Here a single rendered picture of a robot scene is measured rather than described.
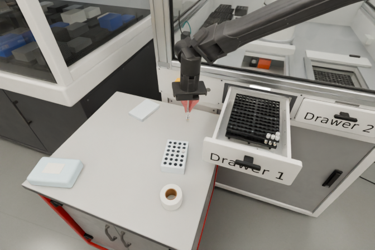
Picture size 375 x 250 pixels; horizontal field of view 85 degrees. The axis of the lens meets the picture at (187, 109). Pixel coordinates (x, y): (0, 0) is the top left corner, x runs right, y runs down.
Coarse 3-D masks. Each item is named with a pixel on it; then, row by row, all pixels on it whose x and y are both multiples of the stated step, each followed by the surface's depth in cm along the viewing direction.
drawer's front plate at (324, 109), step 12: (300, 108) 83; (312, 108) 81; (324, 108) 79; (336, 108) 77; (348, 108) 76; (300, 120) 86; (312, 120) 84; (360, 120) 77; (372, 120) 76; (360, 132) 80; (372, 132) 79
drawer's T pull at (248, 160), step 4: (244, 156) 62; (248, 156) 62; (236, 160) 61; (240, 160) 61; (244, 160) 61; (248, 160) 61; (252, 160) 61; (236, 164) 61; (240, 164) 61; (244, 164) 60; (248, 164) 60; (252, 164) 60; (252, 168) 60; (256, 168) 59; (260, 168) 59
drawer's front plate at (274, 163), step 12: (204, 144) 66; (216, 144) 64; (228, 144) 63; (204, 156) 70; (216, 156) 68; (228, 156) 66; (240, 156) 64; (252, 156) 62; (264, 156) 60; (276, 156) 60; (240, 168) 68; (264, 168) 64; (276, 168) 62; (288, 168) 60; (300, 168) 58; (276, 180) 65; (288, 180) 64
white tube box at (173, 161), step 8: (168, 144) 80; (176, 144) 80; (184, 144) 81; (168, 152) 77; (176, 152) 77; (168, 160) 74; (176, 160) 76; (184, 160) 74; (168, 168) 73; (176, 168) 72; (184, 168) 74
